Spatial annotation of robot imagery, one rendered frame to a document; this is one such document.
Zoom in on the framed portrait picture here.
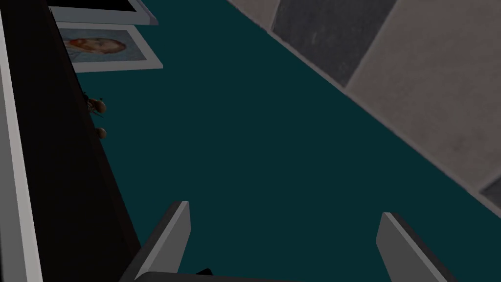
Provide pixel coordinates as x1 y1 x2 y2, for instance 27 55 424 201
56 22 164 74

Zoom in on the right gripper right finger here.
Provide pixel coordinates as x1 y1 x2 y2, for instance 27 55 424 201
375 211 458 282

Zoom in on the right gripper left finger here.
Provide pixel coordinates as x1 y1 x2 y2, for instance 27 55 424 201
119 201 192 282

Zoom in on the brown round door knob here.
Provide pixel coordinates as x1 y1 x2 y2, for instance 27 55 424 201
83 92 107 140

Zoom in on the framed dark picture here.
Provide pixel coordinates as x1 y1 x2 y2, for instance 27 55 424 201
46 0 159 26

